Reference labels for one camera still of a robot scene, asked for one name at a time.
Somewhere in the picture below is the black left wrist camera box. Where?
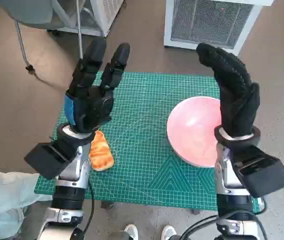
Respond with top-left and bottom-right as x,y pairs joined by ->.
24,142 -> 79,180

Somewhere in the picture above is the thin silver metal pole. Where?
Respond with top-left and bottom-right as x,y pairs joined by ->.
75,0 -> 85,61

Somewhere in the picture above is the white shoe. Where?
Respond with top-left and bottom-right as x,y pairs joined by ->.
124,224 -> 139,240
161,224 -> 177,240

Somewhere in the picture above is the grey chair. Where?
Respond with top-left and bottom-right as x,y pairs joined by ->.
0,0 -> 85,73

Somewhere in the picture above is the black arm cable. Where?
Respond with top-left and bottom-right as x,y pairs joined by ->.
75,169 -> 95,240
179,197 -> 267,240

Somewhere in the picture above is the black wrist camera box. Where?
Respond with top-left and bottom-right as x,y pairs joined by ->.
231,145 -> 284,199
24,142 -> 79,180

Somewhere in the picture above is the large white mesh cabinet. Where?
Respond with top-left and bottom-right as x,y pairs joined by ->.
163,0 -> 274,56

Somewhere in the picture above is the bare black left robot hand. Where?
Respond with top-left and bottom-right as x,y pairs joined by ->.
65,38 -> 131,134

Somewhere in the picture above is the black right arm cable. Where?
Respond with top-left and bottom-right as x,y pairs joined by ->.
179,197 -> 267,240

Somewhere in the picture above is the pink bowl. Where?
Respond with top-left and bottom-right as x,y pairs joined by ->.
166,96 -> 224,168

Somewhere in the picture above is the green cutting mat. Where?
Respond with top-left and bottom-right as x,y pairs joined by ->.
34,71 -> 262,213

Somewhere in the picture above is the white wheeled mesh cabinet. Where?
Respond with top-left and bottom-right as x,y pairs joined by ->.
47,0 -> 127,38

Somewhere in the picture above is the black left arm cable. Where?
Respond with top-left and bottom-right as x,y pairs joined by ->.
75,169 -> 95,240

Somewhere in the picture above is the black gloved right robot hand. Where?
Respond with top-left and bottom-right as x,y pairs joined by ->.
196,42 -> 261,138

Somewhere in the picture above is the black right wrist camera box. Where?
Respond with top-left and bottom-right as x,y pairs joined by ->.
231,145 -> 284,199

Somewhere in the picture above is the long striped toy bread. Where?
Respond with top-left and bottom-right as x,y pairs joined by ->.
89,130 -> 114,172

